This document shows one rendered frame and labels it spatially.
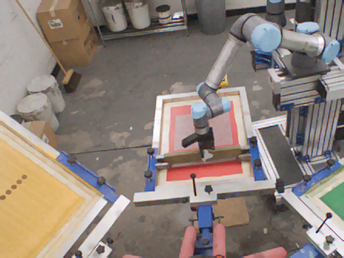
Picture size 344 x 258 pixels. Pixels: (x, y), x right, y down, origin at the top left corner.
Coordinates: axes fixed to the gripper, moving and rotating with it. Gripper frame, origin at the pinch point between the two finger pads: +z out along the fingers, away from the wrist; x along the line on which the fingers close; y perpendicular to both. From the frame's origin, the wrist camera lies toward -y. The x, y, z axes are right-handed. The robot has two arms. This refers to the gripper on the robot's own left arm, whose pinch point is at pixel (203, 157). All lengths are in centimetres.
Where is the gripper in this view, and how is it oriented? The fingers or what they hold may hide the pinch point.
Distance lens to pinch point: 182.6
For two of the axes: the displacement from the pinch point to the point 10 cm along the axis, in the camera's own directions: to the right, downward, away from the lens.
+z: 1.0, 6.9, 7.2
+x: -0.6, -7.2, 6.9
